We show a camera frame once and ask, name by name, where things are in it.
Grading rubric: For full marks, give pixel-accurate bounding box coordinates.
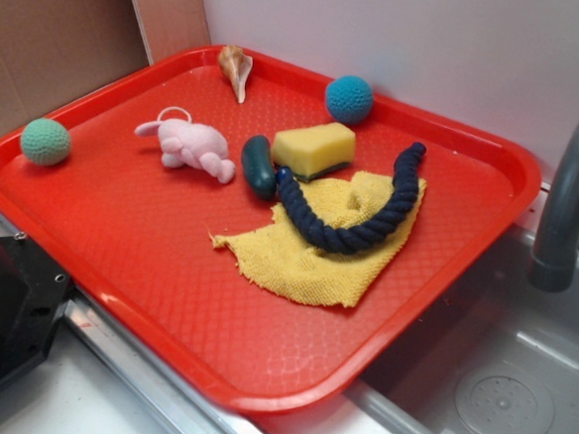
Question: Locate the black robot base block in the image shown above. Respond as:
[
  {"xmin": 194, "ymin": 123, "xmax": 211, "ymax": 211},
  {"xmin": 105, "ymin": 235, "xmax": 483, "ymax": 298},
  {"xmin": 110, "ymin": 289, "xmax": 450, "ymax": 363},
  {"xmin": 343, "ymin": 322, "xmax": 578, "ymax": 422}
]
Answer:
[{"xmin": 0, "ymin": 233, "xmax": 72, "ymax": 388}]

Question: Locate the blue crocheted ball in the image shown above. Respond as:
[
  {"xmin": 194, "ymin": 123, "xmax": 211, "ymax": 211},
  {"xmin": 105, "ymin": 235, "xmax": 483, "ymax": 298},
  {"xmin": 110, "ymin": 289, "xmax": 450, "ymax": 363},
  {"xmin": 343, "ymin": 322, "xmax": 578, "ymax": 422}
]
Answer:
[{"xmin": 324, "ymin": 75, "xmax": 374, "ymax": 125}]

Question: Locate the green crocheted ball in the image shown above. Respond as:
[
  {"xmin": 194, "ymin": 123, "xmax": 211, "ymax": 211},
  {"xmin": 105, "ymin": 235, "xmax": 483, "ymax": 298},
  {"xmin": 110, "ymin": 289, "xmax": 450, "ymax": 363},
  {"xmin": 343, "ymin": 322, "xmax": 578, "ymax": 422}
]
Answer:
[{"xmin": 20, "ymin": 117, "xmax": 72, "ymax": 166}]

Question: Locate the yellow terry cloth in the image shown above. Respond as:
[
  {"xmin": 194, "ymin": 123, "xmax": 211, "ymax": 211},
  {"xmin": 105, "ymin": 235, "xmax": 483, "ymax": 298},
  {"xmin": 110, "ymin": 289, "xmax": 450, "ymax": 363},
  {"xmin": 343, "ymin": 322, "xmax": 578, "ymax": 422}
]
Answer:
[{"xmin": 211, "ymin": 171, "xmax": 427, "ymax": 308}]

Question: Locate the dark green toy cucumber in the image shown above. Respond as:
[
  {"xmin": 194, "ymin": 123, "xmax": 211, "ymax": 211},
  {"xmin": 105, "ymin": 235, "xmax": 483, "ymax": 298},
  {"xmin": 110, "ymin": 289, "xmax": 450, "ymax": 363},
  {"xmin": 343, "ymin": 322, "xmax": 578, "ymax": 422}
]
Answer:
[{"xmin": 241, "ymin": 135, "xmax": 277, "ymax": 200}]

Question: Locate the yellow sponge with green pad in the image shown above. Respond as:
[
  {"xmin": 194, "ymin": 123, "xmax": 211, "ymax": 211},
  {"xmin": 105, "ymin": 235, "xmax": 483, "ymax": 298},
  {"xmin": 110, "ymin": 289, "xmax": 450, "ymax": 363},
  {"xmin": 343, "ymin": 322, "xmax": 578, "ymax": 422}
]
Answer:
[{"xmin": 271, "ymin": 122, "xmax": 357, "ymax": 181}]

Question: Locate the pink plush bunny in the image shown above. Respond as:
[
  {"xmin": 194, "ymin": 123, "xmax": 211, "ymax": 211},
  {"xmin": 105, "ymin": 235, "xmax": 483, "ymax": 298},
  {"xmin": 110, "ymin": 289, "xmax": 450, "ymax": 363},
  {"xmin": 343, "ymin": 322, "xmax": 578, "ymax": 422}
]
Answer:
[{"xmin": 135, "ymin": 106, "xmax": 236, "ymax": 184}]

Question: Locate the tan conch seashell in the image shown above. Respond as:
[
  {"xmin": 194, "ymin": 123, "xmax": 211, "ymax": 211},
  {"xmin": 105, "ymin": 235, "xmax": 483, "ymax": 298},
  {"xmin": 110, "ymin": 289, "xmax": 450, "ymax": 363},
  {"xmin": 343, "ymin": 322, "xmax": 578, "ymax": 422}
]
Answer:
[{"xmin": 217, "ymin": 45, "xmax": 253, "ymax": 104}]

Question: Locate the red plastic tray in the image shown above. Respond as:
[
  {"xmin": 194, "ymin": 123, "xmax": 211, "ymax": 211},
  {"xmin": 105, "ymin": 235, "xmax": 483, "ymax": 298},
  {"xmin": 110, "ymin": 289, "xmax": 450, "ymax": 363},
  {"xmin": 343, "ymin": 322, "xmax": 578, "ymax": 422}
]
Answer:
[{"xmin": 0, "ymin": 47, "xmax": 541, "ymax": 413}]

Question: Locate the grey plastic sink basin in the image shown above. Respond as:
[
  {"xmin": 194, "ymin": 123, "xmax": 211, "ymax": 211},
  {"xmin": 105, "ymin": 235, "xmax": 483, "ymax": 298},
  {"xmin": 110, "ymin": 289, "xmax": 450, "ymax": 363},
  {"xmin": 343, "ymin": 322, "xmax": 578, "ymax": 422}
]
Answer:
[{"xmin": 343, "ymin": 211, "xmax": 579, "ymax": 434}]

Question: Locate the grey toy faucet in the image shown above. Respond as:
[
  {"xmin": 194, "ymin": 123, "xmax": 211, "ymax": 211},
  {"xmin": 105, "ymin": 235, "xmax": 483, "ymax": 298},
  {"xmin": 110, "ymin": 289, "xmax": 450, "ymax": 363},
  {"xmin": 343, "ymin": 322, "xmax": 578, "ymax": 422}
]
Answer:
[{"xmin": 527, "ymin": 122, "xmax": 579, "ymax": 292}]

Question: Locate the brown cardboard panel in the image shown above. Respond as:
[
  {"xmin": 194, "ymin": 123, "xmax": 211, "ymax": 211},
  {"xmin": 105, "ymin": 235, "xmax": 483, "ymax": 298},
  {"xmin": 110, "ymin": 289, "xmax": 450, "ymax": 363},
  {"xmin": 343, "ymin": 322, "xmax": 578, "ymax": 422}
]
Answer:
[{"xmin": 0, "ymin": 0, "xmax": 148, "ymax": 137}]

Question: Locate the navy blue twisted rope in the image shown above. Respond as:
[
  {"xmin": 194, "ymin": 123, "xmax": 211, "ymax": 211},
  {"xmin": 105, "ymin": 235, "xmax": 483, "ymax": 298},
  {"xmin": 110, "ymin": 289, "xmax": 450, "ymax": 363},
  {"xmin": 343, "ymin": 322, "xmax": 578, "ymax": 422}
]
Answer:
[{"xmin": 270, "ymin": 132, "xmax": 428, "ymax": 261}]

